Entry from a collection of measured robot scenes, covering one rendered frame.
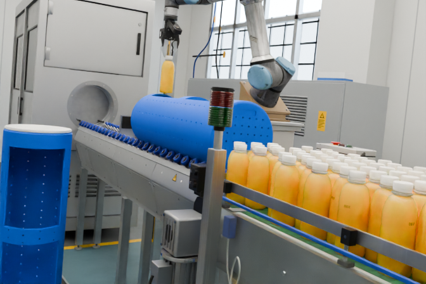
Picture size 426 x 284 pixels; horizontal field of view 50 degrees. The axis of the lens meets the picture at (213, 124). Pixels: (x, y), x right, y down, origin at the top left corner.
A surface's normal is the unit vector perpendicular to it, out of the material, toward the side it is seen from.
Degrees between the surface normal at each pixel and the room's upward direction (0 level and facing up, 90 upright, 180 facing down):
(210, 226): 90
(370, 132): 90
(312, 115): 90
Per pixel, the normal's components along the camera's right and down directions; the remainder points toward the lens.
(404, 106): -0.83, -0.04
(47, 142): 0.58, 0.10
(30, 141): 0.15, 0.07
